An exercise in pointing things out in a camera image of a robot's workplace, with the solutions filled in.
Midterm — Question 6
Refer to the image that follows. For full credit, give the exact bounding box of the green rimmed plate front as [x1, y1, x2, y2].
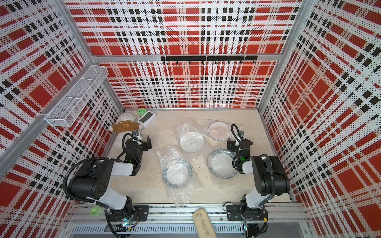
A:
[162, 159, 193, 188]

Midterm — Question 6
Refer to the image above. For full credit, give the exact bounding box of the green rimmed plate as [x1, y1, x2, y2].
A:
[207, 149, 238, 179]
[162, 159, 193, 188]

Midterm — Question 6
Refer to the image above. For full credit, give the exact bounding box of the bubble wrap sheet front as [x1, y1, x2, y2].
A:
[157, 146, 201, 207]

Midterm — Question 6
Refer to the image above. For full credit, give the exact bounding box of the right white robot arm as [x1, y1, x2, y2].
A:
[227, 124, 291, 211]

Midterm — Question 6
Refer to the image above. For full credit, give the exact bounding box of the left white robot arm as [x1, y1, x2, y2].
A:
[63, 131, 152, 222]

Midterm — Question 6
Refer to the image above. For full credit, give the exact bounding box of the pink plate in wrap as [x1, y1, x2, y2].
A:
[207, 122, 231, 141]

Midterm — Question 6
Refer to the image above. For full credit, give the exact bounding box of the green rimmed plate right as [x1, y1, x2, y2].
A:
[207, 149, 238, 179]

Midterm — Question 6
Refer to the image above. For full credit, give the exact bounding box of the beige teddy bear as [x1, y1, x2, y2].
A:
[108, 112, 144, 134]

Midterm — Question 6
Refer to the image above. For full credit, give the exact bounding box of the white green small device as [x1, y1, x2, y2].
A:
[138, 111, 156, 128]

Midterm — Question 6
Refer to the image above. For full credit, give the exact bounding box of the white embossed plate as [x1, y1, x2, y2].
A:
[179, 131, 205, 153]

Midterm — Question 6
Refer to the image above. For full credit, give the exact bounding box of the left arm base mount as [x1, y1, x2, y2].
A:
[104, 205, 149, 238]

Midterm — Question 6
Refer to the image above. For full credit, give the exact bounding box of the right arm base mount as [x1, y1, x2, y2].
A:
[222, 202, 268, 238]

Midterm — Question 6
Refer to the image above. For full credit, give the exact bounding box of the clear wall shelf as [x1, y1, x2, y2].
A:
[45, 65, 109, 128]

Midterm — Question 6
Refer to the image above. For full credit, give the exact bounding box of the black hook rail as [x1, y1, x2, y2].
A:
[160, 55, 258, 63]

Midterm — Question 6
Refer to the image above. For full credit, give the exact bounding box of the wooden brush handle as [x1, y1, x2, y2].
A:
[192, 208, 217, 238]

